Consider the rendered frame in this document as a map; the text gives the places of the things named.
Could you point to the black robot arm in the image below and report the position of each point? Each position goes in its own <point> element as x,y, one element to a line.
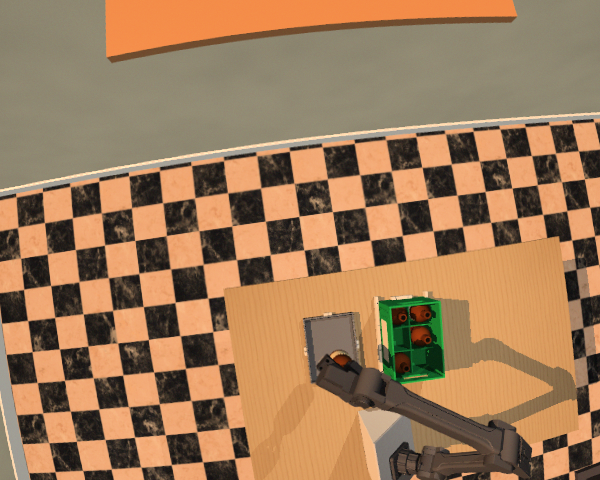
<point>366,391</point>

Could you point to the green plastic crate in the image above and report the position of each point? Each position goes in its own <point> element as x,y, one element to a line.
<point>426,360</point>

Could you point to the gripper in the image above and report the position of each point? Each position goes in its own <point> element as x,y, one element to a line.
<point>356,367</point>

